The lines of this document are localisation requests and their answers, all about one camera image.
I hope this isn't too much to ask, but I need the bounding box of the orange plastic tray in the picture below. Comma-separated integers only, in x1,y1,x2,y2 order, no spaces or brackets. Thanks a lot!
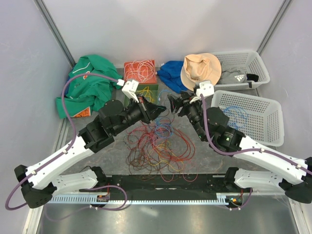
124,59,157,84

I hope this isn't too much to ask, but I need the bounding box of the green jacket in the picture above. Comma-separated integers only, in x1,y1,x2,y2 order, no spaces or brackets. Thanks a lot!
64,55,123,117

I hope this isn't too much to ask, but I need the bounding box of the green plastic tray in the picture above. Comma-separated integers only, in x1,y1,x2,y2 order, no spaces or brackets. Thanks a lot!
129,83,158,104

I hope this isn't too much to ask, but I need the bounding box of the aluminium frame post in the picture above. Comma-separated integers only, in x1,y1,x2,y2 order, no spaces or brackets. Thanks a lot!
34,0,75,67
257,0,293,56

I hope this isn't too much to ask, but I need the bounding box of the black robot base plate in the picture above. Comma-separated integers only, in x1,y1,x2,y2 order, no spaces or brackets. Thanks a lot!
94,174,249,200

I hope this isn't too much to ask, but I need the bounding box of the light blue cable duct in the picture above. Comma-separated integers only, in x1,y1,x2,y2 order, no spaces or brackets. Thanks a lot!
48,194,230,205

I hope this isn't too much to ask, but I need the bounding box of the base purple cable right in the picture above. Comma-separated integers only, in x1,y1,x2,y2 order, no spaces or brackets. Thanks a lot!
225,187,252,212

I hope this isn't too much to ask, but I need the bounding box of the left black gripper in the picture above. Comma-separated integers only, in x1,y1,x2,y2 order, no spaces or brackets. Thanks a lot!
113,94,167,136

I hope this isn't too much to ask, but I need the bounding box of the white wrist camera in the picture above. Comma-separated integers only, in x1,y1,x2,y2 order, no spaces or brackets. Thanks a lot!
190,80,215,103
117,79,139,103

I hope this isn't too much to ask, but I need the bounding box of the colourful wire bundle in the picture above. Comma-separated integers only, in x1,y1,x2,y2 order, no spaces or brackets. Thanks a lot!
123,117,197,183

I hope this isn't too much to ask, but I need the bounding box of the left aluminium frame post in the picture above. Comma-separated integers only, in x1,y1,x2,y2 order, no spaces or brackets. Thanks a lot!
34,0,75,67

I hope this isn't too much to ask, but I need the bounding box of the white plastic basket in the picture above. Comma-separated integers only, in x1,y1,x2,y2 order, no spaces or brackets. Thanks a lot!
212,50,270,91
211,91,284,147

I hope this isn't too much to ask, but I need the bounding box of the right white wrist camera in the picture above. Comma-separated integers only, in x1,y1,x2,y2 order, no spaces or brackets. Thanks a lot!
190,80,215,103

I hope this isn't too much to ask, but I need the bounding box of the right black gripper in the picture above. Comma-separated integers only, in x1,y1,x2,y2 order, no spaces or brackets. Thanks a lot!
167,90,207,140

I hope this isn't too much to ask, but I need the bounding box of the grey adidas garment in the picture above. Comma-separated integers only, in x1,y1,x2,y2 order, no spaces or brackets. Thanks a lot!
217,64,259,85

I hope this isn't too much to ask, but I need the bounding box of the right aluminium frame post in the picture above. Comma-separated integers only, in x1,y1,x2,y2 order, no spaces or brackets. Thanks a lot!
257,0,293,56

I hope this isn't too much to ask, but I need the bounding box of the near white plastic basket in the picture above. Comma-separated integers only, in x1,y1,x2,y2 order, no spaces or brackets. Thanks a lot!
211,91,284,147

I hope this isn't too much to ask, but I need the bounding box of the yellow wire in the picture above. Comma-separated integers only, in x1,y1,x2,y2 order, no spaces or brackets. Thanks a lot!
138,85,158,105

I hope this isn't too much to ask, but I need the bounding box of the white wire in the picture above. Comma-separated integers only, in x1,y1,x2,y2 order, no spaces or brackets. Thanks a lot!
124,58,156,83

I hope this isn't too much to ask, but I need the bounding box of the blue cloth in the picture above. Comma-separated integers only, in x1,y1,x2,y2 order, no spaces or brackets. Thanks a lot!
157,60,188,94

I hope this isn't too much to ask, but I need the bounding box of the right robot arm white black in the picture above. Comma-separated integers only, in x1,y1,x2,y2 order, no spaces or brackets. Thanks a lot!
168,91,312,204

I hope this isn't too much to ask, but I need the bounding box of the peach bucket hat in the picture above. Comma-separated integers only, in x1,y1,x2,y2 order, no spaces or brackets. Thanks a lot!
180,53,222,90

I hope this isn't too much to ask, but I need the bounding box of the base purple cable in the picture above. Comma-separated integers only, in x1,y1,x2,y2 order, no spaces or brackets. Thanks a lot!
44,185,128,222
225,187,252,212

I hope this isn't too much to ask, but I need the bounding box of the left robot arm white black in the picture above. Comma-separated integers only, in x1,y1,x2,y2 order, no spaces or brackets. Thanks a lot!
14,96,166,209

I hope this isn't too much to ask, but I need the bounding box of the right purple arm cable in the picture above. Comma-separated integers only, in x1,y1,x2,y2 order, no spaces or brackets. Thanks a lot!
200,95,312,175

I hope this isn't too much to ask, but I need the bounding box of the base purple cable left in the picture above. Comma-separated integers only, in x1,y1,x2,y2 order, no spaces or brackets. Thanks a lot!
44,185,128,222

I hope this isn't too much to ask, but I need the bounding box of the far white plastic basket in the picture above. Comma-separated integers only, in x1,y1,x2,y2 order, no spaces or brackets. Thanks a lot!
212,50,270,91

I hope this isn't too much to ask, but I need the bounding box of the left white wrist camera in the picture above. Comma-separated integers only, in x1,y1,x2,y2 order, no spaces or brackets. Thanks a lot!
117,79,139,103

